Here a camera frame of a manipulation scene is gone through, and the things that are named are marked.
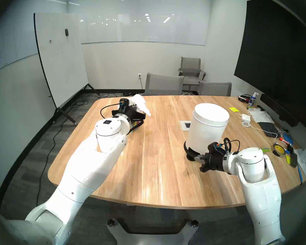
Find black wall screen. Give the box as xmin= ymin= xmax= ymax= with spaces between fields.
xmin=234 ymin=0 xmax=306 ymax=135

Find white cloth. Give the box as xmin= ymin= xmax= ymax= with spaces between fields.
xmin=248 ymin=108 xmax=274 ymax=124

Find grey swivel office chair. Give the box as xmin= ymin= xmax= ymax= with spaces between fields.
xmin=178 ymin=57 xmax=206 ymax=95

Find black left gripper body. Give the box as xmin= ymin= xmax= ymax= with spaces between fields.
xmin=112 ymin=105 xmax=146 ymax=120

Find blue pouch with marker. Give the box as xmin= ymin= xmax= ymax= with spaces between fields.
xmin=280 ymin=133 xmax=294 ymax=146

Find black keyboard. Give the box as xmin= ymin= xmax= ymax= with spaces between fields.
xmin=258 ymin=122 xmax=279 ymax=138

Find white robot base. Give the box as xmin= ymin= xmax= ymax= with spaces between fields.
xmin=107 ymin=218 xmax=199 ymax=245

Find rolling whiteboard on stand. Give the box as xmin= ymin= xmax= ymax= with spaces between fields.
xmin=34 ymin=12 xmax=100 ymax=125

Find yellow black tape roll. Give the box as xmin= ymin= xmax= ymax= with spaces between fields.
xmin=273 ymin=142 xmax=287 ymax=157

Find wide grey mesh chair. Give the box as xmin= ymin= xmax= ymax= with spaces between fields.
xmin=144 ymin=72 xmax=184 ymax=96

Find wall whiteboard with writing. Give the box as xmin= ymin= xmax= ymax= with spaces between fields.
xmin=0 ymin=38 xmax=39 ymax=75

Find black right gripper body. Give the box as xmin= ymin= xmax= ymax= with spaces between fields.
xmin=206 ymin=151 xmax=226 ymax=173

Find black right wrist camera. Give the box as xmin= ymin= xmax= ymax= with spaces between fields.
xmin=207 ymin=142 xmax=223 ymax=153

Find whiteboard cleaner spray bottle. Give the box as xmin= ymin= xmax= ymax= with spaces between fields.
xmin=247 ymin=92 xmax=259 ymax=109

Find white pulled-out tissue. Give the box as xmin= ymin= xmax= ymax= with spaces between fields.
xmin=131 ymin=94 xmax=152 ymax=117

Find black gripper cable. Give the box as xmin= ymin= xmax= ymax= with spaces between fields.
xmin=223 ymin=138 xmax=241 ymax=155
xmin=100 ymin=103 xmax=121 ymax=119

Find long glass wall board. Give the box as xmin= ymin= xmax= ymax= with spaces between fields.
xmin=79 ymin=14 xmax=209 ymax=46

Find thin white cable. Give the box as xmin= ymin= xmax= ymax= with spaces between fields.
xmin=236 ymin=114 xmax=283 ymax=143

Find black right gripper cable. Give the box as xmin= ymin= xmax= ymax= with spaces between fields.
xmin=223 ymin=138 xmax=241 ymax=155

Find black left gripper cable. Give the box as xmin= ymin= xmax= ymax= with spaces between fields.
xmin=100 ymin=103 xmax=121 ymax=119

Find black video bar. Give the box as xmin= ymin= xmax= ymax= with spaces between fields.
xmin=260 ymin=93 xmax=299 ymax=127

